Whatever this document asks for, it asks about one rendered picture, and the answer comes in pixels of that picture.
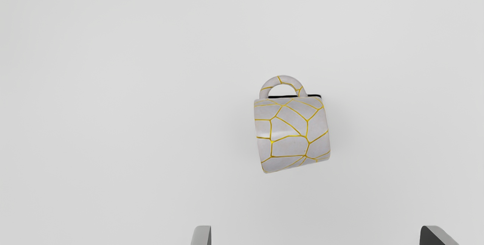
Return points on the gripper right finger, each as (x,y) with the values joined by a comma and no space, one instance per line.
(435,237)

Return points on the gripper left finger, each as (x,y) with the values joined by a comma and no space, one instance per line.
(201,236)

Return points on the white mug with gold cracks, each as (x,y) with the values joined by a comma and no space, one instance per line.
(291,135)

